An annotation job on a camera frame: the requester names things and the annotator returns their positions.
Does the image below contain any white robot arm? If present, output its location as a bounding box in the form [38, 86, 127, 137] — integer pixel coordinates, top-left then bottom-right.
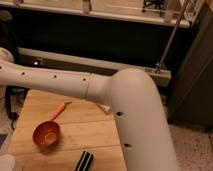
[0, 47, 181, 171]

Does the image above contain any white ceramic cup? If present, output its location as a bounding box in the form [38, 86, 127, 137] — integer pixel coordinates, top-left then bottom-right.
[0, 154, 15, 171]

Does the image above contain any white tube bottle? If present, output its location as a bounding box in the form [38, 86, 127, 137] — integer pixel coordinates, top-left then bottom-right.
[97, 104, 111, 114]

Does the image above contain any metal pole stand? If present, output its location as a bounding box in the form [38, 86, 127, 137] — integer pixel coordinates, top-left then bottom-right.
[155, 0, 194, 73]

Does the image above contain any black striped block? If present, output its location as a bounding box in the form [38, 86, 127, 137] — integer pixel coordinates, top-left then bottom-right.
[75, 151, 93, 171]

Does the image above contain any orange measuring scoop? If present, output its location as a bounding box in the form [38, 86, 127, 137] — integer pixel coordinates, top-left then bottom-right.
[32, 101, 71, 148]

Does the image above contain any black tripod stand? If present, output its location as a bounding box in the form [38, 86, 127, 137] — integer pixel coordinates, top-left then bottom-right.
[5, 86, 28, 130]

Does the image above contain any wooden shelf ledge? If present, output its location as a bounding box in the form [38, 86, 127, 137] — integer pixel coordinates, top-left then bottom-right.
[0, 0, 198, 28]

